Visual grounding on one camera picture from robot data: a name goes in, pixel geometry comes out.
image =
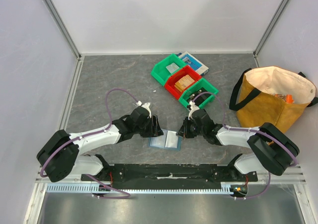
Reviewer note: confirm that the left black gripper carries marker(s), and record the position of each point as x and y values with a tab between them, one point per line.
154	130

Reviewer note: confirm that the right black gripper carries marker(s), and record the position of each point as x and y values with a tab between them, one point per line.
186	127

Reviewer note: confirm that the blue card holder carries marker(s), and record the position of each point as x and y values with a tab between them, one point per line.
169	140

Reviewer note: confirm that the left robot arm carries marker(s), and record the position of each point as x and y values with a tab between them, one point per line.
63	153

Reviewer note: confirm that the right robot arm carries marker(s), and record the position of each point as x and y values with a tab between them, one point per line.
272	150

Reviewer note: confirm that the brown cards in bin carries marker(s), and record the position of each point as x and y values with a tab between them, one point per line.
184	82

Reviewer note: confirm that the grey card in bin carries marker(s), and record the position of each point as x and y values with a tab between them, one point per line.
173	67

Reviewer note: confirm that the black items in bin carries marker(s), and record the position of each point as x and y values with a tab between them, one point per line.
202	96

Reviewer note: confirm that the green bin near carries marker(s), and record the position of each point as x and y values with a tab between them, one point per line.
202	83

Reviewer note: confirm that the green bin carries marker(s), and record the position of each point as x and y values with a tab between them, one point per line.
202	83
160	73

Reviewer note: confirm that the red bin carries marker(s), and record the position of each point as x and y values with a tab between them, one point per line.
169	85

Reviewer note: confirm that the green bin far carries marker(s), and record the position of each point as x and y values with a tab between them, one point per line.
160	73

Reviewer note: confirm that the blue white box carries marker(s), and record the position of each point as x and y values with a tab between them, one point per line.
194	63

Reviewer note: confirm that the yellow tote bag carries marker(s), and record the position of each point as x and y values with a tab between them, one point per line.
259	97

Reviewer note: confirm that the orange item in bag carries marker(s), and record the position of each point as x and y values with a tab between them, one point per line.
289	99

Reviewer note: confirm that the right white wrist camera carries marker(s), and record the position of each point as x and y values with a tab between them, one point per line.
193	108

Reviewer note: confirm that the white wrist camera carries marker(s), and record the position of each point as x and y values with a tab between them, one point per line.
146	106
193	108

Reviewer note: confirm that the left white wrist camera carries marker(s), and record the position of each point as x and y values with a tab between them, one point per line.
146	106

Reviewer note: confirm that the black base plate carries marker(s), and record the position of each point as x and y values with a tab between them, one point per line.
172	176

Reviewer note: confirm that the white cable duct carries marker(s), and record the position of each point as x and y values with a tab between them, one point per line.
96	188

